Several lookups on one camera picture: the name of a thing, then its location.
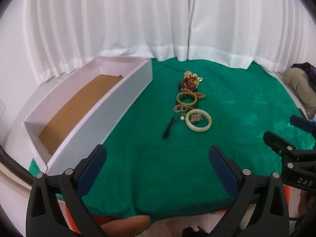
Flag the gold flower bracelet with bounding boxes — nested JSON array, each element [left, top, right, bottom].
[[184, 71, 203, 82]]

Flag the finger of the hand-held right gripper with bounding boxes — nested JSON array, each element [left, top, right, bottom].
[[263, 131, 300, 171], [290, 115, 316, 134]]

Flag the white curtain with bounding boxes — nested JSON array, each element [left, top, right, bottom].
[[187, 0, 316, 74], [25, 0, 190, 87]]

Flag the black bead bracelet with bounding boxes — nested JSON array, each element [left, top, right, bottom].
[[178, 79, 200, 91]]

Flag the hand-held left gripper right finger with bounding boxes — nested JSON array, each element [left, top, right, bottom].
[[209, 145, 290, 237]]

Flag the dark purple cloth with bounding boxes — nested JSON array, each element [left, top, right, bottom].
[[291, 62, 316, 76]]

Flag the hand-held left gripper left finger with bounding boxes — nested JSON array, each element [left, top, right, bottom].
[[26, 144, 108, 237]]

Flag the black object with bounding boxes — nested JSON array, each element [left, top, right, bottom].
[[182, 227, 208, 237]]

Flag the person's left hand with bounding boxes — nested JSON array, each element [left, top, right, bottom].
[[101, 215, 151, 237]]

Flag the white cardboard box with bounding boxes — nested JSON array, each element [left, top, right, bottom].
[[23, 57, 153, 176]]

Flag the dark tassel pendant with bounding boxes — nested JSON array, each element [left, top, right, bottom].
[[162, 110, 184, 139]]

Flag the tan cloth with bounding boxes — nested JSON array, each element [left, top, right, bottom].
[[283, 68, 316, 115]]

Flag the red bead bracelet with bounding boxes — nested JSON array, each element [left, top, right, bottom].
[[186, 76, 199, 89]]

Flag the green velvet cloth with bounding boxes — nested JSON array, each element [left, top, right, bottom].
[[28, 57, 316, 224]]

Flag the gold bangle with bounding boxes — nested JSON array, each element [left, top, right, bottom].
[[176, 91, 197, 105]]

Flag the pale jade bangle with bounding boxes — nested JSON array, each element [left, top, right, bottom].
[[185, 109, 212, 133]]

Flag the wooden bead bracelet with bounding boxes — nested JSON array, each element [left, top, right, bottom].
[[190, 91, 207, 102]]

